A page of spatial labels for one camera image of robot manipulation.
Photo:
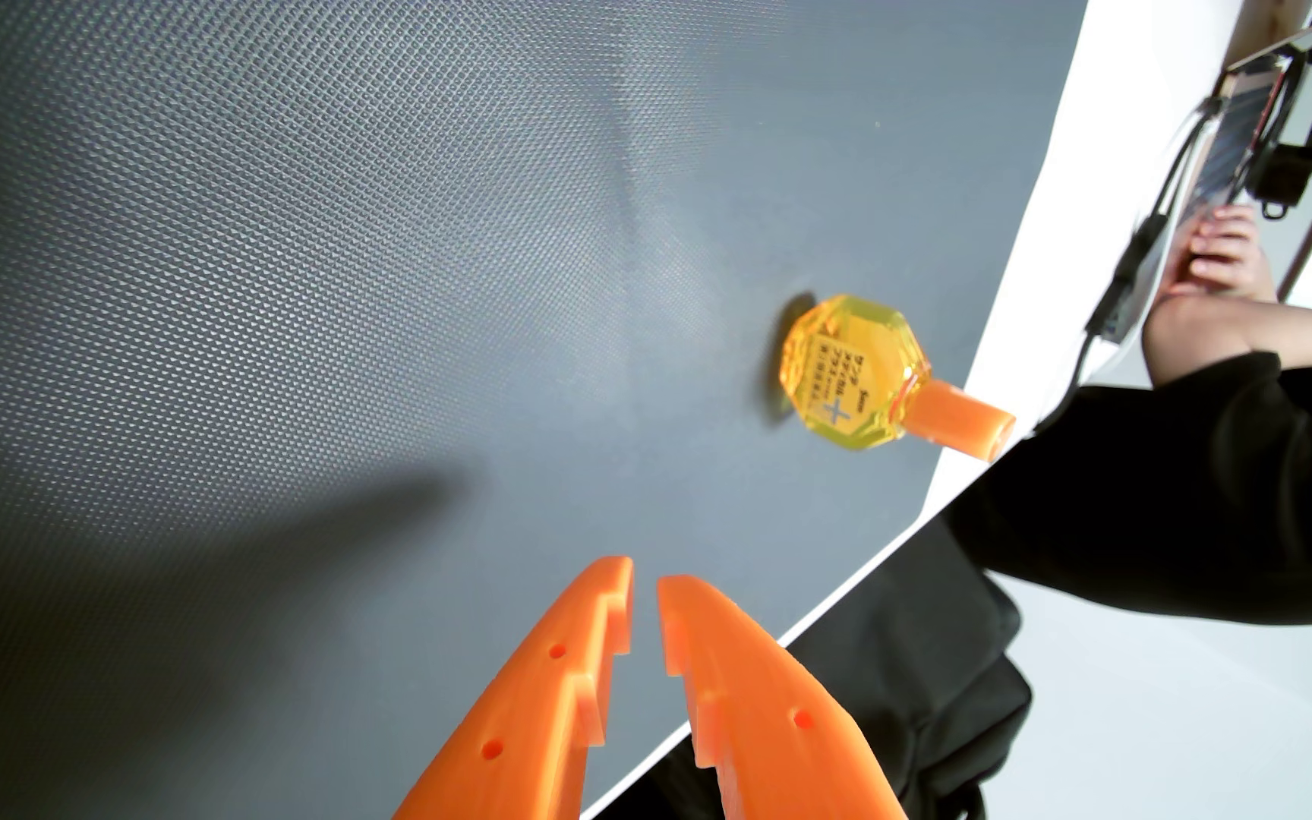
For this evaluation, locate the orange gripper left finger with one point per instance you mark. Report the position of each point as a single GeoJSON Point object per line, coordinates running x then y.
{"type": "Point", "coordinates": [531, 718]}

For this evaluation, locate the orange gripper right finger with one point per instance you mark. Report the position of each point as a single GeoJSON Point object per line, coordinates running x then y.
{"type": "Point", "coordinates": [770, 729]}

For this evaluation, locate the yellow eyedrops bottle orange cap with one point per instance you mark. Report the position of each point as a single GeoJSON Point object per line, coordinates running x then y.
{"type": "Point", "coordinates": [855, 370]}

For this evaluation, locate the person's hand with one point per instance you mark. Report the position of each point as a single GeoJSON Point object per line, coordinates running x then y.
{"type": "Point", "coordinates": [1225, 256]}

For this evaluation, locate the black fabric bag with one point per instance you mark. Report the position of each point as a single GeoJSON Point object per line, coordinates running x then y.
{"type": "Point", "coordinates": [907, 661]}

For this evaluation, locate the grey textured mat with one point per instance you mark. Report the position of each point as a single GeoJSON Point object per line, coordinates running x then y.
{"type": "Point", "coordinates": [383, 285]}

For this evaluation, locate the person's body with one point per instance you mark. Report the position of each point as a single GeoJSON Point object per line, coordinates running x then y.
{"type": "Point", "coordinates": [1180, 501]}

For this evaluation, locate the silver laptop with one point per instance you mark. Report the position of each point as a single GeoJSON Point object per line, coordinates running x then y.
{"type": "Point", "coordinates": [1237, 137]}

